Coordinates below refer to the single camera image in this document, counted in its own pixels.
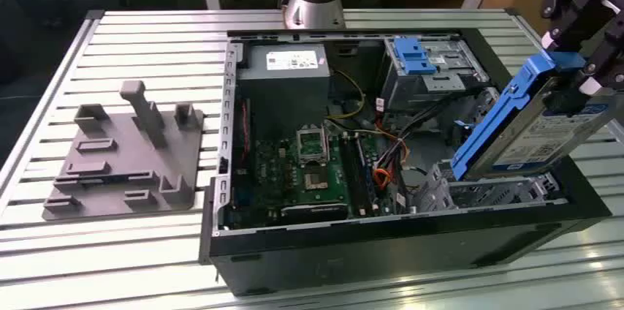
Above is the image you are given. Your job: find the hard disk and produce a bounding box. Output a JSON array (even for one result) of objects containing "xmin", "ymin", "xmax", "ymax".
[{"xmin": 450, "ymin": 50, "xmax": 610, "ymax": 183}]

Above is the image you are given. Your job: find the disk power wire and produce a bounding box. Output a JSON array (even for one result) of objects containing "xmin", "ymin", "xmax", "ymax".
[{"xmin": 398, "ymin": 85, "xmax": 493, "ymax": 141}]

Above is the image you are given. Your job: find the metal disk bay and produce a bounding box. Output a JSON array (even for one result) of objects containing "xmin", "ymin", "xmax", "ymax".
[{"xmin": 413, "ymin": 162, "xmax": 569, "ymax": 212}]

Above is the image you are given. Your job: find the blue RAM slot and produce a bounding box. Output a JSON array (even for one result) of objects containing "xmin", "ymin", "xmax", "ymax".
[{"xmin": 353, "ymin": 134, "xmax": 379, "ymax": 212}]

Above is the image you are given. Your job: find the black RAM slot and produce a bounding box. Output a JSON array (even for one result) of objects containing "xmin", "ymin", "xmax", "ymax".
[{"xmin": 338, "ymin": 132, "xmax": 366, "ymax": 218}]

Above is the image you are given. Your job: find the silver drive cage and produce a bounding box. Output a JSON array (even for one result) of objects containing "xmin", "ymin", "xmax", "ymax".
[{"xmin": 378, "ymin": 37, "xmax": 491, "ymax": 124}]

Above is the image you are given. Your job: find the blue drive latch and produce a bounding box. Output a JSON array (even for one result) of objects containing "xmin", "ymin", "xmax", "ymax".
[{"xmin": 393, "ymin": 37, "xmax": 437, "ymax": 76}]

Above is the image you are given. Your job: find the metal socket cover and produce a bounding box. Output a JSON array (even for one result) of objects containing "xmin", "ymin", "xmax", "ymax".
[{"xmin": 295, "ymin": 123, "xmax": 331, "ymax": 165}]

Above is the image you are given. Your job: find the CPU socket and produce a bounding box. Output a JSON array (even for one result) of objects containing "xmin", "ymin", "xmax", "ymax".
[{"xmin": 301, "ymin": 163, "xmax": 335, "ymax": 192}]

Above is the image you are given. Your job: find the grey power supply unit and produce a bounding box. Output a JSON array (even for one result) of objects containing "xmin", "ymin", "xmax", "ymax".
[{"xmin": 235, "ymin": 42, "xmax": 333, "ymax": 132}]

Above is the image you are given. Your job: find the black PC case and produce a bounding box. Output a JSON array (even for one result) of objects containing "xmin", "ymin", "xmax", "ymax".
[{"xmin": 197, "ymin": 26, "xmax": 614, "ymax": 298}]

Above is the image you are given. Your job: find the black graphics card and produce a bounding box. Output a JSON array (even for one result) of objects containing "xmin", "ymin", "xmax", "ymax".
[{"xmin": 279, "ymin": 202, "xmax": 350, "ymax": 222}]

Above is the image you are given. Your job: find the green motherboard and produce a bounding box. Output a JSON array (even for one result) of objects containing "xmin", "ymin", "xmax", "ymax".
[{"xmin": 230, "ymin": 119, "xmax": 405, "ymax": 222}]

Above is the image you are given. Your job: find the grey parts rack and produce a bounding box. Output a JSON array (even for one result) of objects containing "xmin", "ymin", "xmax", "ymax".
[{"xmin": 41, "ymin": 79, "xmax": 205, "ymax": 222}]

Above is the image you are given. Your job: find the thin orange wire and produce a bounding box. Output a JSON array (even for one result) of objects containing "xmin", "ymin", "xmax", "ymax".
[{"xmin": 377, "ymin": 129, "xmax": 410, "ymax": 168}]

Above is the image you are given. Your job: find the yellow black wire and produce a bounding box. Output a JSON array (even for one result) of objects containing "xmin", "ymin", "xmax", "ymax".
[{"xmin": 325, "ymin": 68, "xmax": 367, "ymax": 121}]

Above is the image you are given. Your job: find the orange flat wire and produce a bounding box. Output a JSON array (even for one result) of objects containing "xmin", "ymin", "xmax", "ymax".
[{"xmin": 371, "ymin": 167, "xmax": 393, "ymax": 190}]

